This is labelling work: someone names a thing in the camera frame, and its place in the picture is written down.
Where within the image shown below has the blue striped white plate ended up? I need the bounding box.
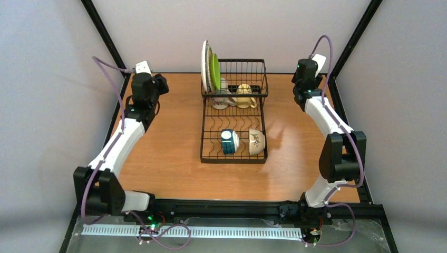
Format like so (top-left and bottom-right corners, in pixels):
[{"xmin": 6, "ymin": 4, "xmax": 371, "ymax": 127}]
[{"xmin": 201, "ymin": 40, "xmax": 212, "ymax": 93}]

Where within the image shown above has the woven bamboo tray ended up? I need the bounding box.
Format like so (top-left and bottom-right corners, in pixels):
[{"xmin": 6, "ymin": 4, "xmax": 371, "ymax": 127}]
[{"xmin": 206, "ymin": 42, "xmax": 215, "ymax": 93}]

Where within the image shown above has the green plate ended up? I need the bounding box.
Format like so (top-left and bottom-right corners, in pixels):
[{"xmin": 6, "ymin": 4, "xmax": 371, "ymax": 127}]
[{"xmin": 210, "ymin": 53, "xmax": 221, "ymax": 90}]

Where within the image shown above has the tall seashell mug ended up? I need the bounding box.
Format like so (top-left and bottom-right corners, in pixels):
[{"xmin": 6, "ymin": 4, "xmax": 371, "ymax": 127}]
[{"xmin": 211, "ymin": 78, "xmax": 238, "ymax": 110}]

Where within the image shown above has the yellow handled white mug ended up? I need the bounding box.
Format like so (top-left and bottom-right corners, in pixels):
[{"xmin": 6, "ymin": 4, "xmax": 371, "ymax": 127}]
[{"xmin": 237, "ymin": 84, "xmax": 257, "ymax": 109}]

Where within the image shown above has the black wire dish rack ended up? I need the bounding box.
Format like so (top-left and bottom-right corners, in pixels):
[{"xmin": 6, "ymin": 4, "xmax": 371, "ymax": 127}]
[{"xmin": 199, "ymin": 59, "xmax": 269, "ymax": 164}]

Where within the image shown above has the white bowl with dark base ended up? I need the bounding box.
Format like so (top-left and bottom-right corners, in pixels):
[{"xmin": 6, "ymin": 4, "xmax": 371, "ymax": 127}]
[{"xmin": 221, "ymin": 129, "xmax": 240, "ymax": 155}]

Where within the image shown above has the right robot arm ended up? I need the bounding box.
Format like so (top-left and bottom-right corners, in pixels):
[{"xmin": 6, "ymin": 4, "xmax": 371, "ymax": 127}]
[{"xmin": 291, "ymin": 55, "xmax": 366, "ymax": 208}]

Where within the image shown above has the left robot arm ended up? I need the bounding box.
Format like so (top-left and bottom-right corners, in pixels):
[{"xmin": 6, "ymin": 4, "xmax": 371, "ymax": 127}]
[{"xmin": 73, "ymin": 72, "xmax": 169, "ymax": 218}]

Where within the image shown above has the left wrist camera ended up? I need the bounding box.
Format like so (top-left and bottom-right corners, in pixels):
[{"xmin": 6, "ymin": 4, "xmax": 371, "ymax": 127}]
[{"xmin": 134, "ymin": 61, "xmax": 152, "ymax": 75}]

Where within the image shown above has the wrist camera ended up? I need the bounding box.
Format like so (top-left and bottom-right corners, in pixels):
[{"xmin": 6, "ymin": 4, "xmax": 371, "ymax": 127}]
[
  {"xmin": 309, "ymin": 54, "xmax": 327, "ymax": 77},
  {"xmin": 134, "ymin": 61, "xmax": 152, "ymax": 75}
]

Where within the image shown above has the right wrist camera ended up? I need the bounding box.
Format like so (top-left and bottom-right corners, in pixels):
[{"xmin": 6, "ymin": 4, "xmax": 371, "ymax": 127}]
[{"xmin": 309, "ymin": 54, "xmax": 327, "ymax": 77}]

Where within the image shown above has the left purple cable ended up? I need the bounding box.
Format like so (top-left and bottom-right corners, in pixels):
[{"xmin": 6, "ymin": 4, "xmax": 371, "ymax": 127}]
[{"xmin": 80, "ymin": 55, "xmax": 192, "ymax": 251}]

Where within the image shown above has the right black corner post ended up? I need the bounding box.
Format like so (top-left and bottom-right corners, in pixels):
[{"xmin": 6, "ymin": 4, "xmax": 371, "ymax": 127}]
[{"xmin": 330, "ymin": 0, "xmax": 383, "ymax": 80}]

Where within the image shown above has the black corner post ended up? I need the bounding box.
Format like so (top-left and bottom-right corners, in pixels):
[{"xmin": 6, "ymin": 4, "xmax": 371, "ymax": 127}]
[
  {"xmin": 330, "ymin": 0, "xmax": 383, "ymax": 80},
  {"xmin": 81, "ymin": 0, "xmax": 126, "ymax": 69}
]

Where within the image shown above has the left black corner post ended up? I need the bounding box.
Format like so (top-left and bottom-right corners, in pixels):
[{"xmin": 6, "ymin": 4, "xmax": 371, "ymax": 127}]
[{"xmin": 81, "ymin": 0, "xmax": 126, "ymax": 69}]

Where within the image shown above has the black aluminium base frame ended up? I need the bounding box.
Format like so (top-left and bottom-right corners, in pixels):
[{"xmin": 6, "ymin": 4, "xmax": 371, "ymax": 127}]
[{"xmin": 61, "ymin": 199, "xmax": 397, "ymax": 252}]

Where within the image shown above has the white slotted cable duct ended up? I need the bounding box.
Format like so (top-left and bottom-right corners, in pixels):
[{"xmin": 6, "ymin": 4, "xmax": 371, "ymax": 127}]
[{"xmin": 80, "ymin": 224, "xmax": 302, "ymax": 240}]

